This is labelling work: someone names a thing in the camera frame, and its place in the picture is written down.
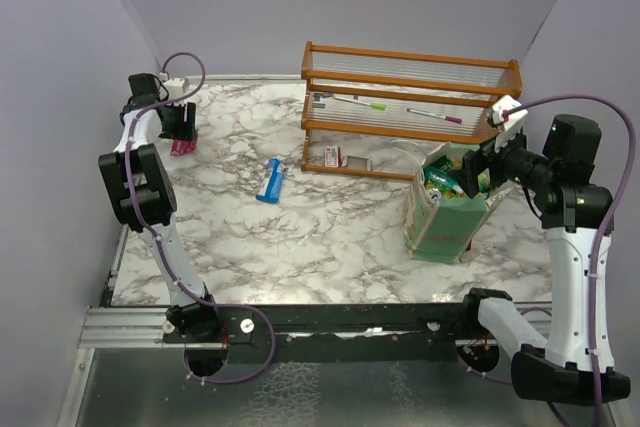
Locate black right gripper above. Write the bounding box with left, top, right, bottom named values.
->
left=448, top=120, right=556, bottom=196

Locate Fox's spring tea candy bag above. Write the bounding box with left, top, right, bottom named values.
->
left=477, top=169, right=491, bottom=195

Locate red small snack packet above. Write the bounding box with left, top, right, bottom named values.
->
left=170, top=140, right=197, bottom=156

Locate teal snack bag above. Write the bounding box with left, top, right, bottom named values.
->
left=424, top=168, right=465, bottom=199

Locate green beige paper bag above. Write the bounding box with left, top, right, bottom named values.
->
left=402, top=142, right=513, bottom=264

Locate green candy bag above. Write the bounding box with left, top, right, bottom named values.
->
left=423, top=155, right=462, bottom=175

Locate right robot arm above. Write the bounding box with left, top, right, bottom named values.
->
left=454, top=112, right=631, bottom=406

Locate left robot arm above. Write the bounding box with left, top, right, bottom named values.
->
left=116, top=82, right=467, bottom=344

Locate purple capped marker pen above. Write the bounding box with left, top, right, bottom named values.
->
left=406, top=108, right=463, bottom=124

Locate blue snack wrapper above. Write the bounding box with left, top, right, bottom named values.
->
left=255, top=158, right=284, bottom=204

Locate green capped marker pen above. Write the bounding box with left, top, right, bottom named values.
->
left=332, top=95, right=386, bottom=111

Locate wooden shelf rack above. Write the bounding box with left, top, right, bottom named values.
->
left=300, top=41, right=523, bottom=173

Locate red white staples box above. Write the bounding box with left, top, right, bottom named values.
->
left=324, top=146, right=372, bottom=171

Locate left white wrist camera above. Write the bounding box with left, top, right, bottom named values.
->
left=162, top=77, right=190, bottom=100

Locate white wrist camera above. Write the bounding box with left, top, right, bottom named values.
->
left=162, top=77, right=190, bottom=100
left=487, top=95, right=528, bottom=153

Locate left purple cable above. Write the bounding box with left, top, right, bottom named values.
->
left=124, top=51, right=277, bottom=387

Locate purple cable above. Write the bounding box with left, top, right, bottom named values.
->
left=467, top=94, right=639, bottom=427
left=124, top=51, right=277, bottom=387

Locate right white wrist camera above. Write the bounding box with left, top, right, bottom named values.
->
left=487, top=95, right=528, bottom=153

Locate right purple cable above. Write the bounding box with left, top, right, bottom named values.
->
left=467, top=94, right=639, bottom=427

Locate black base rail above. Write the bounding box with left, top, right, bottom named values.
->
left=162, top=289, right=521, bottom=366

